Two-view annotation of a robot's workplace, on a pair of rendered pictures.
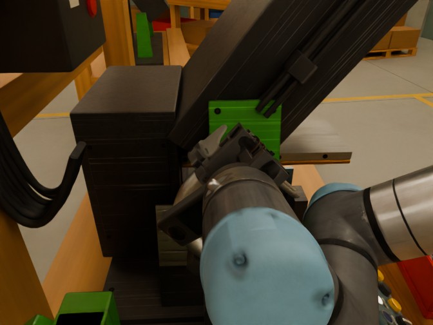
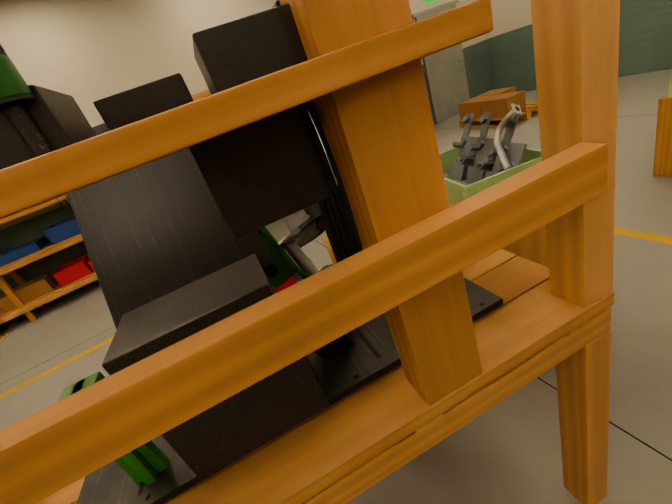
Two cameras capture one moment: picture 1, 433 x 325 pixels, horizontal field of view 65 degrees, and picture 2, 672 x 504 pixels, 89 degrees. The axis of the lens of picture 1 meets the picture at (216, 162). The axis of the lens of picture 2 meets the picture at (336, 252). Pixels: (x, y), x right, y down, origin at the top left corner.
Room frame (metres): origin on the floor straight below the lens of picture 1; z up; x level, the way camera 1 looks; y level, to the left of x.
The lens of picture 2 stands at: (0.49, 0.82, 1.51)
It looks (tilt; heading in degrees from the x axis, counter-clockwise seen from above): 25 degrees down; 260
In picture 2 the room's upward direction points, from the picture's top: 21 degrees counter-clockwise
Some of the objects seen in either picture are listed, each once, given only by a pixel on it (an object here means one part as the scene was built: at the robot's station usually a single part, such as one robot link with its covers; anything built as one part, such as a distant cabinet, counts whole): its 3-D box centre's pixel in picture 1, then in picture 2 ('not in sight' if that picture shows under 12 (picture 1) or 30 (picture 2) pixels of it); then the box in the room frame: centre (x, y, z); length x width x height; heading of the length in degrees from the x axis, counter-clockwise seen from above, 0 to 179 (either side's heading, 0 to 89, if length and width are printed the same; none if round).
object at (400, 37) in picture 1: (377, 31); not in sight; (6.39, -2.86, 0.37); 1.20 x 0.80 x 0.74; 106
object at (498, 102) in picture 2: not in sight; (499, 107); (-4.08, -4.51, 0.22); 1.20 x 0.81 x 0.44; 93
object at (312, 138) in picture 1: (250, 142); not in sight; (0.67, -0.07, 1.11); 0.39 x 0.16 x 0.03; 93
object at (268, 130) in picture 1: (241, 155); (271, 255); (0.51, -0.04, 1.17); 0.13 x 0.12 x 0.20; 3
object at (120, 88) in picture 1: (145, 156); (230, 360); (0.68, 0.16, 1.07); 0.30 x 0.18 x 0.34; 3
